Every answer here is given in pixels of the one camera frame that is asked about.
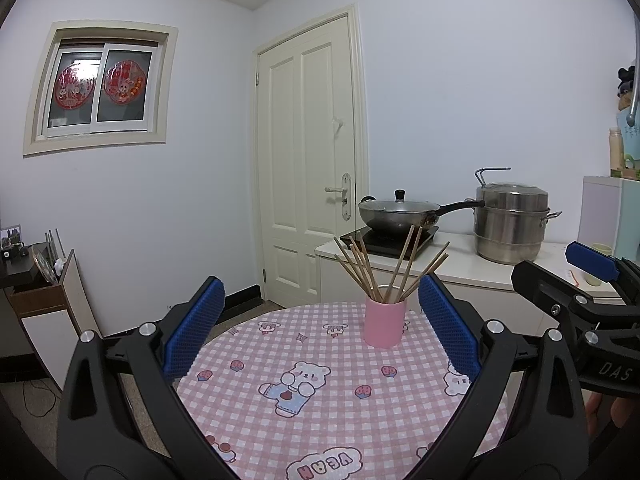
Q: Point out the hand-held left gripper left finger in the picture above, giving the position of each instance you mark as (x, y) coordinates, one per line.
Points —
(197, 325)

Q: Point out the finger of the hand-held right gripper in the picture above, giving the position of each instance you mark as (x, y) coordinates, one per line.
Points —
(532, 277)
(595, 260)

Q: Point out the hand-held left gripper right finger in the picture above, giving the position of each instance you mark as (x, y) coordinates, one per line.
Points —
(447, 325)

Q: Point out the pink cup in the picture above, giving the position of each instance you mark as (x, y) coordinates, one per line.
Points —
(384, 325)

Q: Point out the set of wooden chopsticks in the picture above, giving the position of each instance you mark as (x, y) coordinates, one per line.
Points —
(374, 290)

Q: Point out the person's right hand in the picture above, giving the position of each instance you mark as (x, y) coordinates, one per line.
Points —
(597, 412)

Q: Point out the pale green cup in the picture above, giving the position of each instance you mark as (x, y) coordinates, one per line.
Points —
(602, 249)

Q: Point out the white appliance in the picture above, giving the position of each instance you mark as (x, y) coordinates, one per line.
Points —
(600, 210)

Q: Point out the stainless steel steamer pot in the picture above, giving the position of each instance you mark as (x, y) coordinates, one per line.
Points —
(510, 230)

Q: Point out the white kitchen cabinet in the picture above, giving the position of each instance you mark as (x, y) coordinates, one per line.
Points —
(460, 271)

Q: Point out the black induction cooktop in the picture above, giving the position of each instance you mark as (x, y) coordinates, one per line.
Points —
(382, 249)

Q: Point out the beige bottle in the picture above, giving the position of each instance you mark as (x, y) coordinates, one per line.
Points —
(615, 152)

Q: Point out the pink checked tablecloth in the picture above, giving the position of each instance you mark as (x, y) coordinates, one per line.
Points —
(350, 385)

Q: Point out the glass wok lid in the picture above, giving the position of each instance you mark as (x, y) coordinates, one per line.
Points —
(400, 205)

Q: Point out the white and brown side cabinet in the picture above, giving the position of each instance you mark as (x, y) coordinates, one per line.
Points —
(45, 345)

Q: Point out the metal ladle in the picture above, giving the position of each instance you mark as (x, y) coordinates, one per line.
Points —
(634, 110)

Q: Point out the metal rack rods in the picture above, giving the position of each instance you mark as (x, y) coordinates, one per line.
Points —
(59, 245)

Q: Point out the glass pot lid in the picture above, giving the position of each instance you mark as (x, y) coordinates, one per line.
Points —
(44, 266)

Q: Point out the dark plush toy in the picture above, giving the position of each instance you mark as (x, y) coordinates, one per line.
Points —
(626, 82)

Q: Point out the dark desk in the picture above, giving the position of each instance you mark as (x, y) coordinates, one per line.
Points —
(15, 272)

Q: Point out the cream panel door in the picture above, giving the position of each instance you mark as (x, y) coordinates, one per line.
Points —
(320, 135)

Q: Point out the white door hook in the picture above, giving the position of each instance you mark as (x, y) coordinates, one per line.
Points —
(338, 125)

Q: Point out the round red window decoration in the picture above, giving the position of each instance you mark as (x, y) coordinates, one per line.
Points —
(125, 82)
(75, 86)

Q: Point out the white framed window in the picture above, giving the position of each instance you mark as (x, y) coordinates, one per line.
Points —
(100, 90)

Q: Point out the small photo frame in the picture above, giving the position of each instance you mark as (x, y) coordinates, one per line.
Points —
(11, 237)

